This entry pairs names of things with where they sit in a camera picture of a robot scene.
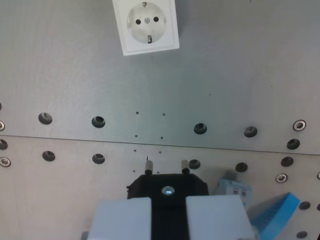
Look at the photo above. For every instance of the blue ribbed printed block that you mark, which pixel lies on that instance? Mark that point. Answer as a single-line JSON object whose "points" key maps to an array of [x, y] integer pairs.
{"points": [[273, 215]]}

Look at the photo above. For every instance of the black two-pin plug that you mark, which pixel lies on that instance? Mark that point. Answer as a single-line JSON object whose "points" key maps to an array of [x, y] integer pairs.
{"points": [[168, 185]]}

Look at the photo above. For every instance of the silver hex socket screw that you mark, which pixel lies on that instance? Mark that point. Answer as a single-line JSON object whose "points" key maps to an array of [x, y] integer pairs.
{"points": [[281, 178], [4, 162], [1, 125], [299, 125]]}

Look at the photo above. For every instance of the light blue block with screws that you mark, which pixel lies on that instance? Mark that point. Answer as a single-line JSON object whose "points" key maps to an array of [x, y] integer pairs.
{"points": [[233, 188]]}

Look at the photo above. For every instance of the white wall socket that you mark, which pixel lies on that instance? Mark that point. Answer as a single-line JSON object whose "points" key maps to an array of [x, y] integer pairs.
{"points": [[147, 25]]}

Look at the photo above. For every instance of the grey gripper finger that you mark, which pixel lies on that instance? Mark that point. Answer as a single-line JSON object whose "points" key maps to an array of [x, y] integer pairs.
{"points": [[217, 218], [121, 221]]}

